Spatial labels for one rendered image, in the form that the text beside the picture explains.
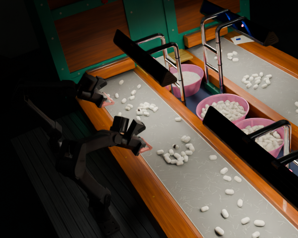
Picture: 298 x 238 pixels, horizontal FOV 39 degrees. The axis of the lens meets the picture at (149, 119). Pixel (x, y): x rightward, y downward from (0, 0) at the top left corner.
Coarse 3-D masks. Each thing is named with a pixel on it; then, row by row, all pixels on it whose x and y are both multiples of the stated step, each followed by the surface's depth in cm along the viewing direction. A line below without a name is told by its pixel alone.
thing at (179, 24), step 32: (32, 0) 228; (64, 0) 231; (96, 0) 237; (128, 0) 245; (160, 0) 255; (192, 0) 264; (224, 0) 274; (64, 32) 239; (96, 32) 247; (128, 32) 256; (160, 32) 265; (64, 64) 247; (96, 64) 256
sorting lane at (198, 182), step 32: (128, 96) 244; (160, 128) 214; (192, 128) 209; (160, 160) 194; (192, 160) 190; (224, 160) 186; (192, 192) 174; (224, 192) 171; (256, 192) 168; (224, 224) 157; (288, 224) 153
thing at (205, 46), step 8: (208, 16) 224; (216, 16) 226; (200, 24) 226; (224, 24) 213; (232, 24) 215; (216, 32) 213; (216, 40) 216; (208, 48) 228; (216, 48) 219; (208, 64) 237; (208, 72) 242; (216, 72) 230; (208, 80) 245; (208, 88) 246; (216, 88) 240
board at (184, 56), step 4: (172, 52) 273; (180, 52) 271; (184, 52) 270; (172, 56) 268; (180, 56) 266; (184, 56) 266; (188, 56) 265; (192, 56) 264; (180, 60) 262; (184, 60) 262; (140, 68) 262; (144, 72) 257
